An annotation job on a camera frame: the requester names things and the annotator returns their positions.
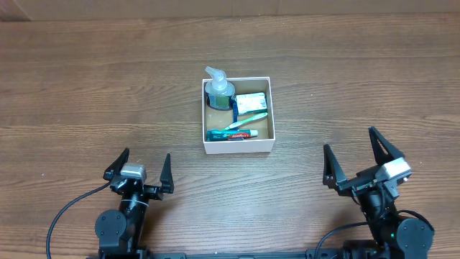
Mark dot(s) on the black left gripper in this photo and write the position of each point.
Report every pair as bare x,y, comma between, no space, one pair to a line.
167,181

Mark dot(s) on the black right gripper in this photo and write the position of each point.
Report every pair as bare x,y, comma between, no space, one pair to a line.
334,175

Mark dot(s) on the red white toothpaste tube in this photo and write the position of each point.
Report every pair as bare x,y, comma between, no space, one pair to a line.
224,135

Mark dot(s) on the green white toothbrush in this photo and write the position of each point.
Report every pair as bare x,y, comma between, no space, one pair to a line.
246,121

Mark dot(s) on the clear soap pump bottle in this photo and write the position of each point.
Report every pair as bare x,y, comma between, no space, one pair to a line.
219,90

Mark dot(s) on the blue disposable razor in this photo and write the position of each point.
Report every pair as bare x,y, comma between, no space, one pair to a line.
235,112

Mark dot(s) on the green soap bar package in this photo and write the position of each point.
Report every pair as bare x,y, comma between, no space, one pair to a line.
251,103

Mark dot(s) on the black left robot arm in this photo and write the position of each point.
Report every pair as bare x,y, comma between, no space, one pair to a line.
119,230

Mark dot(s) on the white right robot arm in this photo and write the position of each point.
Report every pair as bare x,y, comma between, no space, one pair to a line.
395,233

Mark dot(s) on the white cardboard box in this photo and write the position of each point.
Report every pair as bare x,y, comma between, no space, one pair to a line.
217,120

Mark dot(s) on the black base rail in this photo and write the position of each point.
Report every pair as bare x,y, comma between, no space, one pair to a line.
308,254

